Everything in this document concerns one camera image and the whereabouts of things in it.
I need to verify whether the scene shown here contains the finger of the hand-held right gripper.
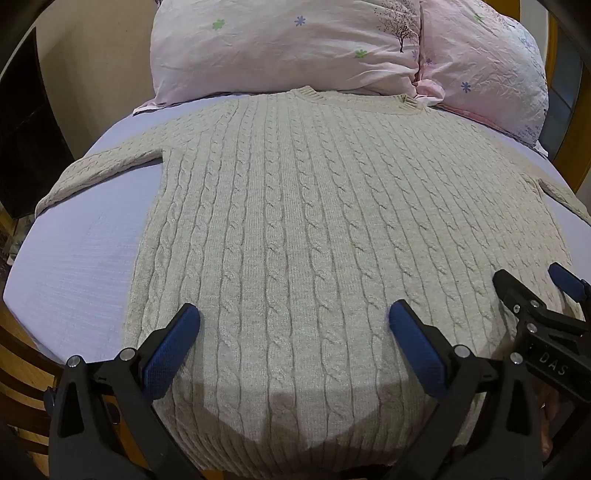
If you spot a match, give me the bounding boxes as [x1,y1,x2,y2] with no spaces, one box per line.
[492,269,555,334]
[547,262,591,319]

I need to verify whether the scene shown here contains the beige cable-knit sweater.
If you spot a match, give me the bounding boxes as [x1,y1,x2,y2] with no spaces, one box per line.
[34,85,591,472]

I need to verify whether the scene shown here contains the dark cabinet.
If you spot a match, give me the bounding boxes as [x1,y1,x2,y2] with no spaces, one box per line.
[0,27,75,219]

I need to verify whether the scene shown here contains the lavender bed sheet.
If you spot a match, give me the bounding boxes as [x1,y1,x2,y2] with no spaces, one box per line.
[2,92,563,366]

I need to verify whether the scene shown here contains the person's right hand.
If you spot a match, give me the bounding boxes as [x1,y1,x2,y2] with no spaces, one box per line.
[537,387,561,468]

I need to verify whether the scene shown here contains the wooden headboard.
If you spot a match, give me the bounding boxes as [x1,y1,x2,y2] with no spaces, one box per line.
[540,0,591,197]

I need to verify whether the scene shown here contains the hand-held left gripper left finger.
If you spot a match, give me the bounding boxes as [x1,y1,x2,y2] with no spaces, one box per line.
[46,302,204,480]

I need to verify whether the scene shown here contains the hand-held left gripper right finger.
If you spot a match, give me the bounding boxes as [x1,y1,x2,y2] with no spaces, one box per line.
[388,299,544,480]

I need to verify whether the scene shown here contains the pink floral pillow with tree print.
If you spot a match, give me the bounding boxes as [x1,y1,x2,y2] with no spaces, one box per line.
[133,0,423,116]

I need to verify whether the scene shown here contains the pink floral crinkled pillow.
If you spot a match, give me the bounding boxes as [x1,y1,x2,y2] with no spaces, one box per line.
[414,0,550,145]

